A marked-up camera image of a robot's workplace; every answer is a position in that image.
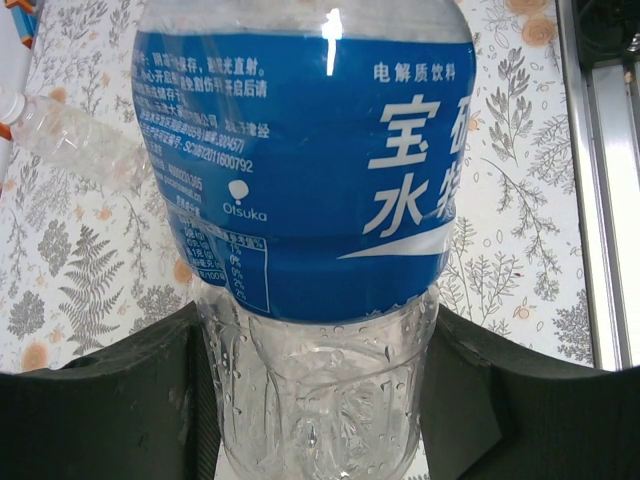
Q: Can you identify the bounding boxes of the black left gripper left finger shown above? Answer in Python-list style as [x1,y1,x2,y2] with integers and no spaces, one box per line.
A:
[0,302,222,480]

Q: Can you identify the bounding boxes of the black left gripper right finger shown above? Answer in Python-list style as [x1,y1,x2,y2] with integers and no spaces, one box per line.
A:
[407,303,640,480]

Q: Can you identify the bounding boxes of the clear unlabelled plastic bottle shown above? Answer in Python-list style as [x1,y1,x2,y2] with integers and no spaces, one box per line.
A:
[9,93,154,194]

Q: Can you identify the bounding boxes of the white bottle cap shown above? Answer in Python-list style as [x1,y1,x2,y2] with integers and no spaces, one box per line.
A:
[0,91,27,126]

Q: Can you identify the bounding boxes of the blue label plastic bottle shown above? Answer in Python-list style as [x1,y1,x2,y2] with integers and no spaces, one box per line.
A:
[130,0,477,480]

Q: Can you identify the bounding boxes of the floral patterned tablecloth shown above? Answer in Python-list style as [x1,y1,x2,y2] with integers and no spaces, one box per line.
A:
[0,0,596,374]

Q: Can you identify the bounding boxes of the wide aluminium frame rail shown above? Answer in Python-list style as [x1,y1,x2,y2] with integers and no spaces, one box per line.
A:
[554,0,640,374]

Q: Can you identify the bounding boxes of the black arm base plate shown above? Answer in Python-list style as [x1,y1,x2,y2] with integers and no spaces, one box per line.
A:
[572,0,640,66]

